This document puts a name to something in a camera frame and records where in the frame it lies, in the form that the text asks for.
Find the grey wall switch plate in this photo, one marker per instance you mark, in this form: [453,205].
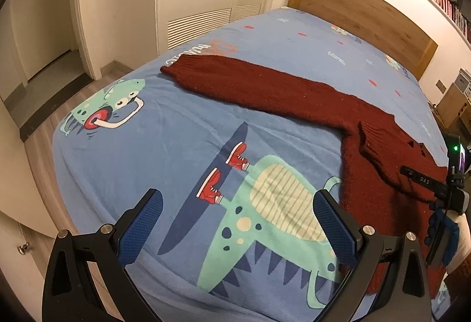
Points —
[441,85]

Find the wooden bedside table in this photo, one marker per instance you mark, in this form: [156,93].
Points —
[450,105]

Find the white room door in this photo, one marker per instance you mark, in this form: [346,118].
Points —
[40,24]

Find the wooden headboard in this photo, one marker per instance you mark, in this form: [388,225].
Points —
[349,9]

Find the bed with blue dinosaur sheet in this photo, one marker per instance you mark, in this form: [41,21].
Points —
[165,145]

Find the person's right hand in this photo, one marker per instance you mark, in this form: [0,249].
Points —
[452,237]

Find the white printer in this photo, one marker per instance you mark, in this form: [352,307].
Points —
[463,83]

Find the person's right forearm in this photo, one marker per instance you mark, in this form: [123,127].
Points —
[464,237]

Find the dark red knitted sweater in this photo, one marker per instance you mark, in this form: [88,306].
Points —
[294,94]

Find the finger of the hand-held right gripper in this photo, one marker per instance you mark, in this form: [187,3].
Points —
[423,180]

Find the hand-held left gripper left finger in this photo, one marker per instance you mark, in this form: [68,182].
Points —
[141,222]

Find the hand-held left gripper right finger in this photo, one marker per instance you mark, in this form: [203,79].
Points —
[333,226]

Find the round cabinet knob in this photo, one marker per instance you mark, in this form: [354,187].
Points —
[24,248]

